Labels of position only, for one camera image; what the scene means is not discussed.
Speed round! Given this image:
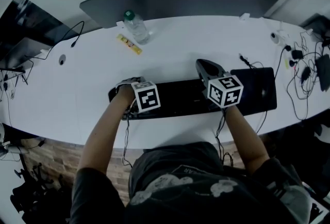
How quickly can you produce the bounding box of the small white camera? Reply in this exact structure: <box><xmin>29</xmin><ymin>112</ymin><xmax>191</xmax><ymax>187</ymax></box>
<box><xmin>270</xmin><ymin>29</ymin><xmax>289</xmax><ymax>45</ymax></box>

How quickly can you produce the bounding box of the clear plastic water bottle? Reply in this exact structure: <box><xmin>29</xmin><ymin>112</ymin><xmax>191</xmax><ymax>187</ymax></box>
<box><xmin>123</xmin><ymin>10</ymin><xmax>151</xmax><ymax>45</ymax></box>

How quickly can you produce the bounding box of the dark grey power strip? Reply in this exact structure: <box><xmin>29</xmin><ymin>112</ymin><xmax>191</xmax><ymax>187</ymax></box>
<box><xmin>316</xmin><ymin>54</ymin><xmax>330</xmax><ymax>92</ymax></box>

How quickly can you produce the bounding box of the black keyboard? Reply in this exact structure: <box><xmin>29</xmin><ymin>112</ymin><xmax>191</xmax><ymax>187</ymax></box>
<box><xmin>108</xmin><ymin>77</ymin><xmax>225</xmax><ymax>121</ymax></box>

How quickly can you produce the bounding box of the dark printed T-shirt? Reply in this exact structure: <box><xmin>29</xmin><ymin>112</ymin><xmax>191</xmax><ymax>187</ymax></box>
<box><xmin>69</xmin><ymin>141</ymin><xmax>314</xmax><ymax>224</ymax></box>

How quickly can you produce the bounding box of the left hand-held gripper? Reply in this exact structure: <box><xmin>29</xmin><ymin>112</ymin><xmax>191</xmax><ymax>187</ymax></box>
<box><xmin>114</xmin><ymin>76</ymin><xmax>161</xmax><ymax>115</ymax></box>

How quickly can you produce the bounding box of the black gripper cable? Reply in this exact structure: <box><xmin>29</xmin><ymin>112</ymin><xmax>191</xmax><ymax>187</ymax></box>
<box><xmin>121</xmin><ymin>99</ymin><xmax>136</xmax><ymax>168</ymax></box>
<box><xmin>214</xmin><ymin>108</ymin><xmax>234</xmax><ymax>168</ymax></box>

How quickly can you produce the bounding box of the yellow printed packet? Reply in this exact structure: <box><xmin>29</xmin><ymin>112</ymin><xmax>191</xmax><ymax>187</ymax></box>
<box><xmin>115</xmin><ymin>34</ymin><xmax>143</xmax><ymax>56</ymax></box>

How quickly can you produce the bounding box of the person's right forearm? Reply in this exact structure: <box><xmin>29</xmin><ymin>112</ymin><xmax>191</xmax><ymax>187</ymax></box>
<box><xmin>225</xmin><ymin>105</ymin><xmax>270</xmax><ymax>174</ymax></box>

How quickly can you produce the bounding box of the thin black desk cable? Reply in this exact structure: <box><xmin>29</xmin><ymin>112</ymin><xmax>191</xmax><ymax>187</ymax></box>
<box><xmin>239</xmin><ymin>54</ymin><xmax>264</xmax><ymax>69</ymax></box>

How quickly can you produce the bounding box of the tangle of black cables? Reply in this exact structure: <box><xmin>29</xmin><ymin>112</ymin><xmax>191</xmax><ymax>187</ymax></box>
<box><xmin>273</xmin><ymin>31</ymin><xmax>330</xmax><ymax>121</ymax></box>

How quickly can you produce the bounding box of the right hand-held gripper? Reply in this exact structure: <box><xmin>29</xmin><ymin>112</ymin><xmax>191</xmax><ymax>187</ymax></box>
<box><xmin>195</xmin><ymin>58</ymin><xmax>244</xmax><ymax>110</ymax></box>

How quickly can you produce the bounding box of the person's left forearm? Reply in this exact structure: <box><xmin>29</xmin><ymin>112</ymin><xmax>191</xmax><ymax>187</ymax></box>
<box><xmin>77</xmin><ymin>85</ymin><xmax>136</xmax><ymax>176</ymax></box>

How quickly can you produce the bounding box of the short grey divider panel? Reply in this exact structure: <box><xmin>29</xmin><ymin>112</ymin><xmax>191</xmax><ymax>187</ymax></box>
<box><xmin>0</xmin><ymin>36</ymin><xmax>50</xmax><ymax>70</ymax></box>

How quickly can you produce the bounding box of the small dark monitor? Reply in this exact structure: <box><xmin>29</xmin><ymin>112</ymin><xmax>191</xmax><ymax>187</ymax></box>
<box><xmin>300</xmin><ymin>12</ymin><xmax>330</xmax><ymax>38</ymax></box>

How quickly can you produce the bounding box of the black cable with plug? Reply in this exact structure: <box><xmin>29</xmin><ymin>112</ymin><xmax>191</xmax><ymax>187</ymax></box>
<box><xmin>24</xmin><ymin>21</ymin><xmax>86</xmax><ymax>61</ymax></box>

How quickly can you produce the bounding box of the black office chair base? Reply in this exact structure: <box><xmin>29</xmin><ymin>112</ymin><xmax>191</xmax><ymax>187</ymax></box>
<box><xmin>10</xmin><ymin>163</ymin><xmax>72</xmax><ymax>224</ymax></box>

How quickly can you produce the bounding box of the large black monitor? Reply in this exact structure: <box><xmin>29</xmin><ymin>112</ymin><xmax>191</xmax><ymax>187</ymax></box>
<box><xmin>0</xmin><ymin>0</ymin><xmax>79</xmax><ymax>47</ymax></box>

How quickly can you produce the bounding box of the black mouse pad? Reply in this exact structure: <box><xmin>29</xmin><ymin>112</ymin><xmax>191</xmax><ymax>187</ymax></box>
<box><xmin>230</xmin><ymin>67</ymin><xmax>278</xmax><ymax>117</ymax></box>

